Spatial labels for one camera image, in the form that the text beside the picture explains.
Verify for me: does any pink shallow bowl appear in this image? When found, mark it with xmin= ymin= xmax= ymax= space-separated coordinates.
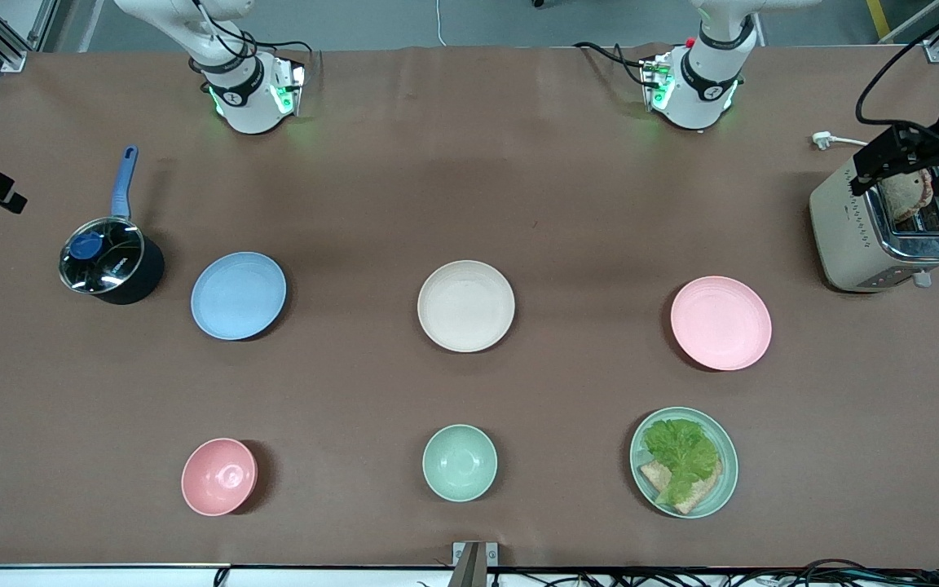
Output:
xmin=670 ymin=276 xmax=774 ymax=373

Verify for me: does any blue shallow bowl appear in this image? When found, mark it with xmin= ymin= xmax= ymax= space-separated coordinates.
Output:
xmin=191 ymin=251 xmax=288 ymax=342

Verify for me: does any toast slice in toaster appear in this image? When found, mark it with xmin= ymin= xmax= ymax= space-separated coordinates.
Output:
xmin=879 ymin=168 xmax=937 ymax=223

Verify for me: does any white power plug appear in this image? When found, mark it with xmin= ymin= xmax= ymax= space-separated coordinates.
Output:
xmin=811 ymin=130 xmax=871 ymax=152

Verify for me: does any beige and chrome toaster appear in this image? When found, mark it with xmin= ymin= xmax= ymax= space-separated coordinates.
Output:
xmin=809 ymin=155 xmax=939 ymax=294

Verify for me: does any glass lid with blue knob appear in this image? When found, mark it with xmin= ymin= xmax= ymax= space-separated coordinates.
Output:
xmin=60 ymin=217 xmax=147 ymax=295

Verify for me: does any brown table cover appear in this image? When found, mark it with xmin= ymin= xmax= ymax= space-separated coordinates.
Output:
xmin=0 ymin=44 xmax=939 ymax=570

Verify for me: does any green plate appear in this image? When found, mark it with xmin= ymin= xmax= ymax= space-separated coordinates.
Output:
xmin=629 ymin=406 xmax=740 ymax=520

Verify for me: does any green lettuce leaf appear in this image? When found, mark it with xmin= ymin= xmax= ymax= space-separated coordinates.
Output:
xmin=642 ymin=417 xmax=721 ymax=507

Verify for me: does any pink deep bowl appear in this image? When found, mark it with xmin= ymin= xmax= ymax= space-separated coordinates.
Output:
xmin=181 ymin=438 xmax=259 ymax=518

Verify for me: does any brown bread slice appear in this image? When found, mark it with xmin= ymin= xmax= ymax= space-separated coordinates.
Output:
xmin=638 ymin=458 xmax=724 ymax=516

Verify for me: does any green deep bowl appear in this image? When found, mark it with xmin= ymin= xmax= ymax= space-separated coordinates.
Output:
xmin=422 ymin=424 xmax=499 ymax=504

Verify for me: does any dark saucepan with blue handle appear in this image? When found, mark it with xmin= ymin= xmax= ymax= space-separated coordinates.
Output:
xmin=60 ymin=145 xmax=166 ymax=307

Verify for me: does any black cable bundle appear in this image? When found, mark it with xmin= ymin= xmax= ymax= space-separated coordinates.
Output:
xmin=486 ymin=558 xmax=939 ymax=587

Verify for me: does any metal bracket on table edge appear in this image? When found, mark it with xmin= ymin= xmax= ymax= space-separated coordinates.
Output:
xmin=451 ymin=541 xmax=500 ymax=587

